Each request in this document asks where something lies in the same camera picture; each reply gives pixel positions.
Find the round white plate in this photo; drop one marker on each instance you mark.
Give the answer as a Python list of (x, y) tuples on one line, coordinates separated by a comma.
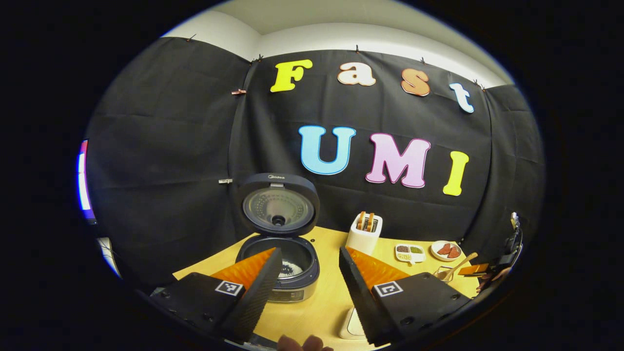
[(435, 251)]

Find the red meat piece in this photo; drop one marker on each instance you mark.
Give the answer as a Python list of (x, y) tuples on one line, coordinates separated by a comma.
[(443, 249), (454, 252)]

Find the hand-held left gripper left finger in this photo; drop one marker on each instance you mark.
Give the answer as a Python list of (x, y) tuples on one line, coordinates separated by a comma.
[(253, 302)]

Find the glowing monitor screen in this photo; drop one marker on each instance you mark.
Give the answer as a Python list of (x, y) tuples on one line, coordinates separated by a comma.
[(84, 185)]

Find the dark grey rice cooker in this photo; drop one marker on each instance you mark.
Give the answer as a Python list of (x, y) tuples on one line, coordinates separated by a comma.
[(278, 187)]

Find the wooden spoon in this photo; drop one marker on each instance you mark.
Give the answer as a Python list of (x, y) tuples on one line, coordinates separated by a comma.
[(460, 264)]

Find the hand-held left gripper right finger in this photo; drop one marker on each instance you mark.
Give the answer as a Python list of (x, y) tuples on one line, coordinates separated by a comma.
[(363, 302)]

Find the white toaster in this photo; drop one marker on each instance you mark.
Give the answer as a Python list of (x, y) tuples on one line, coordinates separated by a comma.
[(363, 241)]

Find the toasted bread slice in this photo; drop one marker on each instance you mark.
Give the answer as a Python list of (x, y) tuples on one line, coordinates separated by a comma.
[(361, 220), (370, 222)]

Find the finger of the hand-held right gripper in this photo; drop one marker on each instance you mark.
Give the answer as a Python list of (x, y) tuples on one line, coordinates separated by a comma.
[(473, 269)]

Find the white divided grain dish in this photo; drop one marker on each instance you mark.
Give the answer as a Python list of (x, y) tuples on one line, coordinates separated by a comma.
[(409, 252)]

